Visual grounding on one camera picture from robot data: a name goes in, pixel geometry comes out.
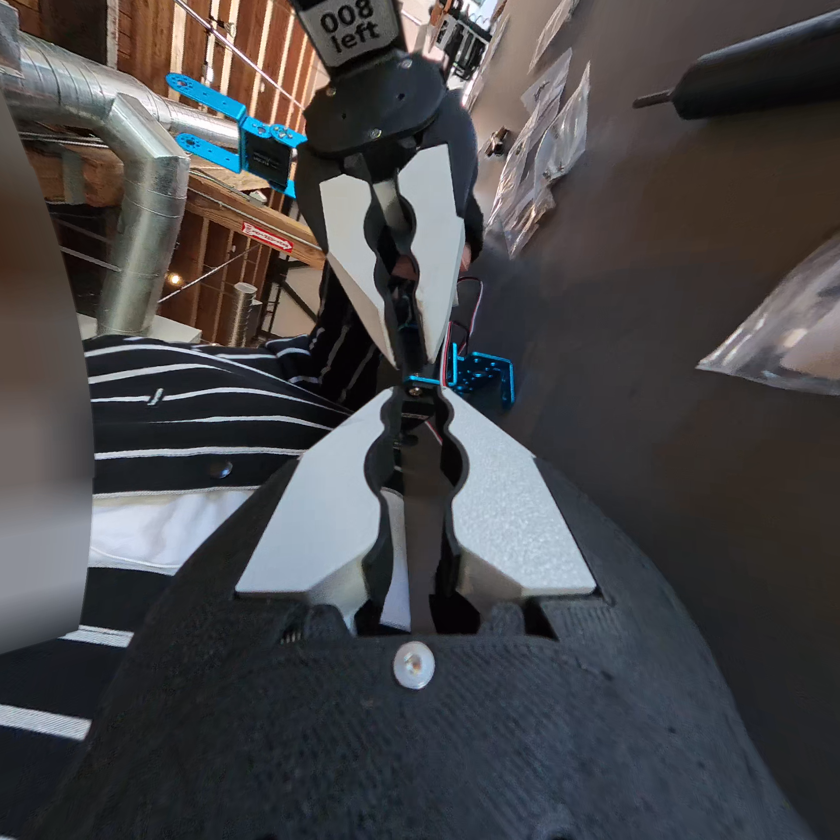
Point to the silver ventilation duct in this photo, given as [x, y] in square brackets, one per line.
[144, 197]

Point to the black white striped shirt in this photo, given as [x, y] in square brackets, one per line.
[197, 420]

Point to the person's left hand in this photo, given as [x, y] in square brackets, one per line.
[407, 266]

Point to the clear bag of nuts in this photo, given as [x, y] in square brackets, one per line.
[774, 328]

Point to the dark brown desk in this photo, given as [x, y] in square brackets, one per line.
[656, 459]

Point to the white undershirt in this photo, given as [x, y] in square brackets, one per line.
[151, 531]

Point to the blue servo bracket assembly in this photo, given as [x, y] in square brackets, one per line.
[482, 380]

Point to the black boxy device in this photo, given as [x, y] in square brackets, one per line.
[463, 46]

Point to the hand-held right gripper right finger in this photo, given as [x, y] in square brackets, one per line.
[525, 518]

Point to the red sign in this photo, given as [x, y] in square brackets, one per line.
[266, 236]

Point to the corrugated silver duct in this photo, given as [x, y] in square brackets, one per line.
[247, 315]

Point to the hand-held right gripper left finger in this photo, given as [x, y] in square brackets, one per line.
[315, 518]

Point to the black screwdriver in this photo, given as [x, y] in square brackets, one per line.
[754, 72]

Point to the blue toy robot arm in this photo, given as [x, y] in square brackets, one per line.
[262, 148]

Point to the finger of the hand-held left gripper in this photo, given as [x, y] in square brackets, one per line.
[436, 223]
[344, 223]

